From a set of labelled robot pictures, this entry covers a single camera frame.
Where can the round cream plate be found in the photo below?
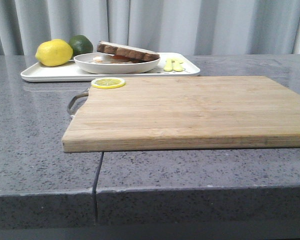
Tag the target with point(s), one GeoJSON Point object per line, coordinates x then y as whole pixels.
{"type": "Point", "coordinates": [84, 61]}

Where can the white bread slice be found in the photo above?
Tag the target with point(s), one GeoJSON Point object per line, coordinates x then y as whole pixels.
{"type": "Point", "coordinates": [138, 55]}

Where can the cream bear print tray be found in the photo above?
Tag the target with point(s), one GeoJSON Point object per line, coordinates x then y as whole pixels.
{"type": "Point", "coordinates": [71, 72]}

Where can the wooden cutting board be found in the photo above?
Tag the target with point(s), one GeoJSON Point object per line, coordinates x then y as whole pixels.
{"type": "Point", "coordinates": [173, 113]}

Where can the yellow plastic fork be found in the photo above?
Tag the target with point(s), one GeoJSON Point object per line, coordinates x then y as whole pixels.
{"type": "Point", "coordinates": [168, 65]}

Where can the yellow lemon slice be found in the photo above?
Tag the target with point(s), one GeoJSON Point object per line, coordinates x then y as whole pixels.
{"type": "Point", "coordinates": [108, 83]}

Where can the fried egg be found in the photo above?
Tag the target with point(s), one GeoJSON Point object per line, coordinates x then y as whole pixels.
{"type": "Point", "coordinates": [111, 59]}

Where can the green lime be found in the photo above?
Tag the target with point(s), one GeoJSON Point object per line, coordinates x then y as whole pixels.
{"type": "Point", "coordinates": [80, 44]}

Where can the grey curtain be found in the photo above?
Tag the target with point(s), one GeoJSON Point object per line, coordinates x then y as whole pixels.
{"type": "Point", "coordinates": [189, 27]}

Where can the metal cutting board handle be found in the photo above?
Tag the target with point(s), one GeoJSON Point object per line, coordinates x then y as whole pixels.
{"type": "Point", "coordinates": [73, 106]}

